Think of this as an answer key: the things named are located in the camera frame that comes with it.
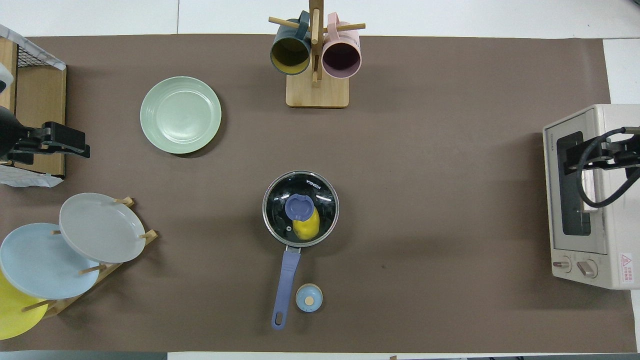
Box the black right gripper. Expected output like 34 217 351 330
564 132 640 176

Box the light wooden board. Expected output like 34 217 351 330
0 37 19 113

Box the glass lid with blue knob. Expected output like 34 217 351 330
263 171 339 248

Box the green plate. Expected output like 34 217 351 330
139 76 222 155

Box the pink mug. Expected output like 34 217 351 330
321 12 362 80

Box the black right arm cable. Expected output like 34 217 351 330
575 126 640 209

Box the grey plate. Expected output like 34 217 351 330
59 192 147 264

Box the wooden plate rack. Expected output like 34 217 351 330
21 196 159 318

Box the dark teal mug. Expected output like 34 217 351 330
270 11 313 76

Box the yellow plate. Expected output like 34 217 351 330
0 270 50 341

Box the white crumpled sheet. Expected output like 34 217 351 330
0 164 65 189

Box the grey patterned cloth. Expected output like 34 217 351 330
0 24 67 71

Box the wooden mug tree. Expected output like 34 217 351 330
268 0 367 109

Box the white toaster oven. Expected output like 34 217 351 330
542 104 640 290

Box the dark blue pot with handle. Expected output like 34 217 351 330
262 170 340 330

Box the light blue plate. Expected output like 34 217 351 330
0 223 101 300

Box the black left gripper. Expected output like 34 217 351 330
9 121 92 165

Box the brown table mat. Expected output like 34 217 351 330
0 34 638 353

